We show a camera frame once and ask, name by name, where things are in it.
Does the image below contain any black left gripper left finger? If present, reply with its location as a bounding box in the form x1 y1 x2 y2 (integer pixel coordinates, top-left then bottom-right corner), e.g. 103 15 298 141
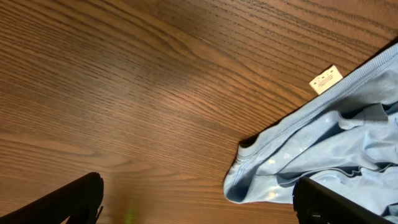
1 172 104 224

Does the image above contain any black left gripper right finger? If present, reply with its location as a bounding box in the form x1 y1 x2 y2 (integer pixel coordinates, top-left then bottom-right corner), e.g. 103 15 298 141
292 177 392 224

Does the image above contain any light blue printed t-shirt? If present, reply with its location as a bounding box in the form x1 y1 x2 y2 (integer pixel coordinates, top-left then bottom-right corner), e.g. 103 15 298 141
223 45 397 223

